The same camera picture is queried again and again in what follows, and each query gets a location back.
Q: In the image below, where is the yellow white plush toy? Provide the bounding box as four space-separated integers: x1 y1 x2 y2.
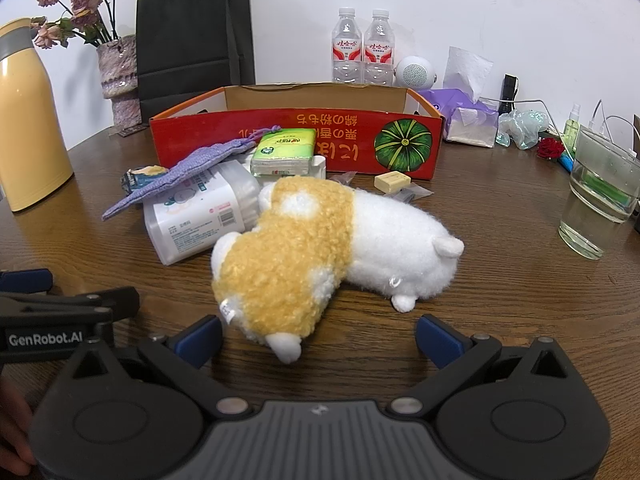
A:
210 176 466 365

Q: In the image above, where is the red cardboard box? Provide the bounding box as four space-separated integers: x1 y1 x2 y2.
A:
149 82 446 181

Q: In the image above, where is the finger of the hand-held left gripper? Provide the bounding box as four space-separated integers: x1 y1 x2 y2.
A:
0 268 53 297
0 287 141 322

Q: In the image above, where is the blue snack packet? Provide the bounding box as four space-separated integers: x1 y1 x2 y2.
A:
120 165 168 193

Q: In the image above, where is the small spray bottle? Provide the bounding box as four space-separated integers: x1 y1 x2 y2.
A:
562 104 583 151

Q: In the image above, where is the purple knitted pouch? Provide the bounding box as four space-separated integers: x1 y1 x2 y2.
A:
101 125 281 221

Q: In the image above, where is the yellow thermos jug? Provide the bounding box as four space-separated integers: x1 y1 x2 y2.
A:
0 17 76 212

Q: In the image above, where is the clear water bottle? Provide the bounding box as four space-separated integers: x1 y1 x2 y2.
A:
331 7 363 86
363 9 396 87

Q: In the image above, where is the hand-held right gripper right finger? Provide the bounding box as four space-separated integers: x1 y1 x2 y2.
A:
385 314 568 418

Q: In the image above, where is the small black device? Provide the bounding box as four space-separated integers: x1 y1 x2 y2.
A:
498 74 517 113

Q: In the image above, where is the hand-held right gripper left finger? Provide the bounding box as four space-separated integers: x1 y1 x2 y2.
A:
45 315 251 418

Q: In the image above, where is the white cable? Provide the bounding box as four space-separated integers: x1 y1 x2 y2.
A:
587 99 640 158

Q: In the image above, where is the white round speaker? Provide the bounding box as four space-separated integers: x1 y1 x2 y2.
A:
395 55 438 88

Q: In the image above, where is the black paper bag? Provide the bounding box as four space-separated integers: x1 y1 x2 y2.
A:
136 0 257 122

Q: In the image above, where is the purple speckled vase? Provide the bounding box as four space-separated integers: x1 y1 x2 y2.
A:
96 35 143 128

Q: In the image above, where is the person's left hand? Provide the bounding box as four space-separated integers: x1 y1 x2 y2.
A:
0 380 37 467

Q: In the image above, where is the green tissue pack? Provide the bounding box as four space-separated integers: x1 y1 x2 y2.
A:
250 128 318 177

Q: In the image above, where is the white cotton swab container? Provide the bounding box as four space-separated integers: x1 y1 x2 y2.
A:
143 160 261 266

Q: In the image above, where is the crumpled clear plastic bag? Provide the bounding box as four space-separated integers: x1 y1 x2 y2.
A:
496 108 551 151

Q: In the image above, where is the purple tissue pack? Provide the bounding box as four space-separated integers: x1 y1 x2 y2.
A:
417 46 501 148

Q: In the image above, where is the red rose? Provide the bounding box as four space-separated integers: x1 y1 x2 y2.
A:
536 137 566 161

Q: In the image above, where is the small yellow bar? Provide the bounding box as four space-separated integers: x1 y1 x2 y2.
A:
374 171 413 193

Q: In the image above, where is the glass cup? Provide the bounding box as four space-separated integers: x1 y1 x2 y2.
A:
558 129 640 261

